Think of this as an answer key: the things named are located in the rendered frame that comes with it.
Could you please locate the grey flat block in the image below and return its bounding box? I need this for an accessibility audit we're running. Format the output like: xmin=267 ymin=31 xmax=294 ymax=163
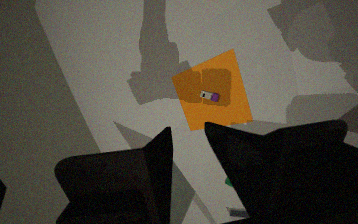
xmin=230 ymin=210 xmax=250 ymax=221

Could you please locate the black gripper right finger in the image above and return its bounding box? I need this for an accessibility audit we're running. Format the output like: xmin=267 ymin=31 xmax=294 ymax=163
xmin=204 ymin=119 xmax=348 ymax=218

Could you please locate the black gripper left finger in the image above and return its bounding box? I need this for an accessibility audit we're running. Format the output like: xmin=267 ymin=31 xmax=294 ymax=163
xmin=54 ymin=127 xmax=173 ymax=224

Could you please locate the orange flat square patch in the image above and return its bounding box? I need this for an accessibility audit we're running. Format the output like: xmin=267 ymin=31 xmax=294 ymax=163
xmin=171 ymin=49 xmax=253 ymax=131

